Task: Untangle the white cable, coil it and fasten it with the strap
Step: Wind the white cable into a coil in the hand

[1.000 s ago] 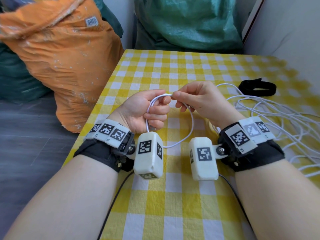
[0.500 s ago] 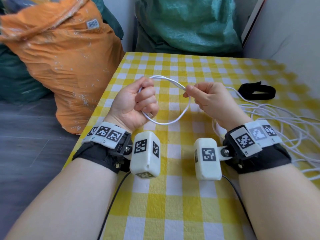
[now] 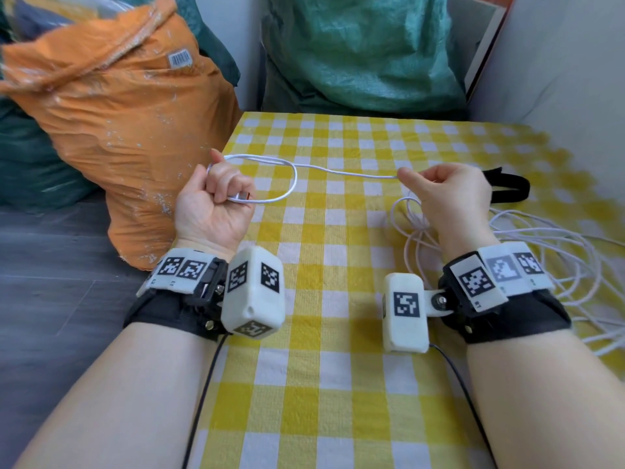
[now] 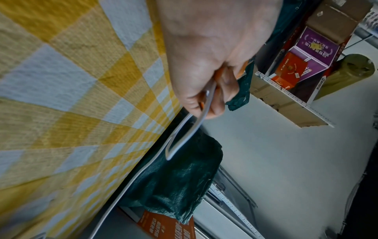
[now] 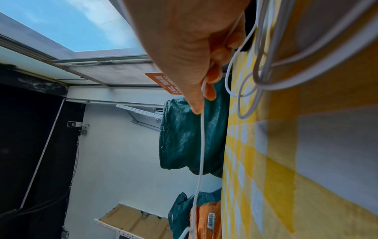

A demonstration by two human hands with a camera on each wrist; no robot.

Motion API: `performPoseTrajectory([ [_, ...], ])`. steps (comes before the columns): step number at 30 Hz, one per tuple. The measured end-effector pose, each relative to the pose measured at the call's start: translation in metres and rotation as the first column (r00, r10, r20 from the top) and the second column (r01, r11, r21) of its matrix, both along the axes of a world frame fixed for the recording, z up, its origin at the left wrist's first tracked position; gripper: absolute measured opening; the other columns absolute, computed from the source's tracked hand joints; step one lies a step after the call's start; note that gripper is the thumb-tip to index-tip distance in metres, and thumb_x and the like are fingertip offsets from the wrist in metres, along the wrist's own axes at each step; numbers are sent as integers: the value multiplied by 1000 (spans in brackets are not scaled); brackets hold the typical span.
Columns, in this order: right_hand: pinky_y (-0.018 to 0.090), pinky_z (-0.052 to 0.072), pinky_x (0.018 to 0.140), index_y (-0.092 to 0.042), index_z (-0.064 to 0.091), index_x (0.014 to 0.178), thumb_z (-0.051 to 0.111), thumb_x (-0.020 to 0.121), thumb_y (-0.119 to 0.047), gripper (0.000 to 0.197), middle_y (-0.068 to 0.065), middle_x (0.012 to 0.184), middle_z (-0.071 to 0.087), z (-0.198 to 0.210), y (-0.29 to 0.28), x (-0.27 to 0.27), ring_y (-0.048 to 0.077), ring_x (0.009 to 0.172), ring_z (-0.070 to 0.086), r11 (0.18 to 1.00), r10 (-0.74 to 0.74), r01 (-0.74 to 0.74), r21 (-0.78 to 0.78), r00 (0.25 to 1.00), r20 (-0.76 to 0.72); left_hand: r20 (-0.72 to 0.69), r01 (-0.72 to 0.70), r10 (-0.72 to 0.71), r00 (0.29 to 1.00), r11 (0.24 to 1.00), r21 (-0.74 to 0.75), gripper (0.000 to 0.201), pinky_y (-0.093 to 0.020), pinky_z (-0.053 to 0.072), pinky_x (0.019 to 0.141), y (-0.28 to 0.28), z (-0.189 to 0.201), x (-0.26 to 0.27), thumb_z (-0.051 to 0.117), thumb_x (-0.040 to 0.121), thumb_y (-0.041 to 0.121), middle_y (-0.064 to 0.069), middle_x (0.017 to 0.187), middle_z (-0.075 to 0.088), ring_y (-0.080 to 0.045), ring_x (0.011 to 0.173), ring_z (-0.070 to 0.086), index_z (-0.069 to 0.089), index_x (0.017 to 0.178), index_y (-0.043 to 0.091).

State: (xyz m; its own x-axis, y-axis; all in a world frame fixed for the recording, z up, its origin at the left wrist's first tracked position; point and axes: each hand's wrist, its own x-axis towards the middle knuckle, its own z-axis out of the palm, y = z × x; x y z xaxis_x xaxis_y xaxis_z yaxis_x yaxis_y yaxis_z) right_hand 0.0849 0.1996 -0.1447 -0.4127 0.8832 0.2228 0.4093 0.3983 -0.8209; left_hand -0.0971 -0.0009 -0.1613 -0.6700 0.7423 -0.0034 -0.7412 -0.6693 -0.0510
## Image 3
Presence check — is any white marker wrist band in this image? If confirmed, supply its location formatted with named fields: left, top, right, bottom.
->
left=135, top=248, right=230, bottom=298
left=441, top=241, right=557, bottom=313

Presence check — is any yellow flat parcel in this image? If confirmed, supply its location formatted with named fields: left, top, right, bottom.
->
left=14, top=0, right=106, bottom=25

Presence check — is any black wrist strap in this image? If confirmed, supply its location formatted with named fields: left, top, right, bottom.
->
left=441, top=287, right=572, bottom=345
left=123, top=287, right=230, bottom=343

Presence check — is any dark blue parcel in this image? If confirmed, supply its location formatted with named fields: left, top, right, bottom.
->
left=0, top=0, right=69, bottom=44

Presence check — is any small pale leaning board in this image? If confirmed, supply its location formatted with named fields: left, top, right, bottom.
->
left=447, top=0, right=508, bottom=96

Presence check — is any clear plastic parcel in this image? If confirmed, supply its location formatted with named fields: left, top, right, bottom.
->
left=56, top=0, right=135, bottom=20

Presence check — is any black strap loop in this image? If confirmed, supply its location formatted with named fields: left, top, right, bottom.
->
left=482, top=166, right=532, bottom=205

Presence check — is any upright open green sack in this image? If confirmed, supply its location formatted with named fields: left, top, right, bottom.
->
left=261, top=0, right=469, bottom=118

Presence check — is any orange woven sack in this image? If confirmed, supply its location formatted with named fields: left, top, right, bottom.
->
left=0, top=0, right=243, bottom=272

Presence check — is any large grey board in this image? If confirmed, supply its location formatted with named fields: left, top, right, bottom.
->
left=467, top=0, right=625, bottom=210

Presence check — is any person's left hand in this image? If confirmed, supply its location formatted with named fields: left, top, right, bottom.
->
left=173, top=149, right=257, bottom=263

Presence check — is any orange poster board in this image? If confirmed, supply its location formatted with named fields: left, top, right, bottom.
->
left=466, top=0, right=518, bottom=102

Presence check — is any yellow checkered tablecloth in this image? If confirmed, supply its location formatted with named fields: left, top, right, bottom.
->
left=183, top=111, right=625, bottom=469

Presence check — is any white cable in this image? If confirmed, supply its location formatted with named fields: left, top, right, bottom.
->
left=206, top=154, right=625, bottom=358

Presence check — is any person's right forearm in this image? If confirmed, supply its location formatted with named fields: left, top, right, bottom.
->
left=466, top=329, right=625, bottom=469

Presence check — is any person's right hand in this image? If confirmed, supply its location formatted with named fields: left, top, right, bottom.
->
left=396, top=163, right=500, bottom=267

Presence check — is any dark green woven sack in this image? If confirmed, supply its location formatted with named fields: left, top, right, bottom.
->
left=0, top=97, right=101, bottom=213

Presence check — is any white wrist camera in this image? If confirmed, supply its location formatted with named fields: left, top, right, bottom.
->
left=382, top=273, right=455, bottom=355
left=220, top=245, right=286, bottom=340

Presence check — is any tall crumpled green sack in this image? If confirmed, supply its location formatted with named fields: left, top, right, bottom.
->
left=115, top=0, right=242, bottom=87

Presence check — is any black camera cable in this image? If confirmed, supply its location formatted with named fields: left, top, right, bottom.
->
left=428, top=342, right=499, bottom=469
left=180, top=334, right=229, bottom=469

